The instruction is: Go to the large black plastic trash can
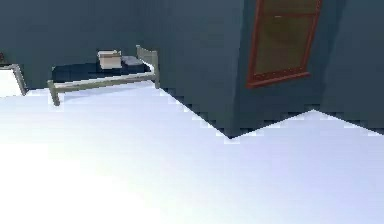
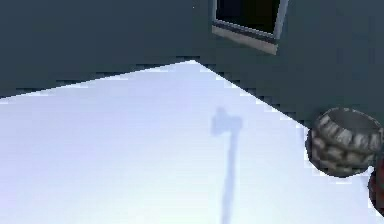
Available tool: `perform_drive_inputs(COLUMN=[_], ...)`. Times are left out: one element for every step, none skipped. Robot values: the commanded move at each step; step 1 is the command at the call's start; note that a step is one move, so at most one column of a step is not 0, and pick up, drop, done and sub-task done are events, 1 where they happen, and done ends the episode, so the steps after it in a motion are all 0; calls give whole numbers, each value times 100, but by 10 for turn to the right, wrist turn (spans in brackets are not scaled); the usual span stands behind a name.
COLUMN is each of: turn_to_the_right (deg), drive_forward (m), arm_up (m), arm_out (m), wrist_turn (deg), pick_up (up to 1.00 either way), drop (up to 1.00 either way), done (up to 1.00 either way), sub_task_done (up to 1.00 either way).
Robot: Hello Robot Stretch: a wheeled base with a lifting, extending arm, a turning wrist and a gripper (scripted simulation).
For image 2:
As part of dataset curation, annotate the grey woven basket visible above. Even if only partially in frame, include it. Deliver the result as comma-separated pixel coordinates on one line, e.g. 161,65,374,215
305,106,384,178

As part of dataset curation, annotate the dark window with grey frame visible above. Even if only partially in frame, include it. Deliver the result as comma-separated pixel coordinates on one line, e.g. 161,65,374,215
211,0,290,56

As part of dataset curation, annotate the dark red round object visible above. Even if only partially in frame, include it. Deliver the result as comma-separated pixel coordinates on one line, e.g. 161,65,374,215
368,156,384,217

